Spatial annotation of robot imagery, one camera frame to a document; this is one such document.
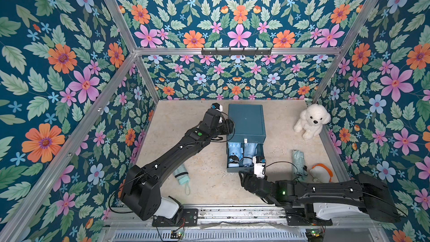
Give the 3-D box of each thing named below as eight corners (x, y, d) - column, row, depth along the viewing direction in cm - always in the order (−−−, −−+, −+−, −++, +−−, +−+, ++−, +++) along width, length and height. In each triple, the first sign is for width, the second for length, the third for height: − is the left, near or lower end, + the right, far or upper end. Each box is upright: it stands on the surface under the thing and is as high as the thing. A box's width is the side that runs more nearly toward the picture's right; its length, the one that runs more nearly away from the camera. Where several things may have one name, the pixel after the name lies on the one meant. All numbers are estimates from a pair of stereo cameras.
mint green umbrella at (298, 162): (295, 180, 85) (298, 177, 82) (288, 153, 95) (290, 150, 92) (307, 180, 85) (311, 177, 82) (299, 153, 95) (302, 150, 92)
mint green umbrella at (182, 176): (187, 196, 82) (185, 194, 79) (174, 174, 89) (172, 172, 86) (199, 186, 84) (198, 184, 82) (185, 166, 91) (184, 164, 89)
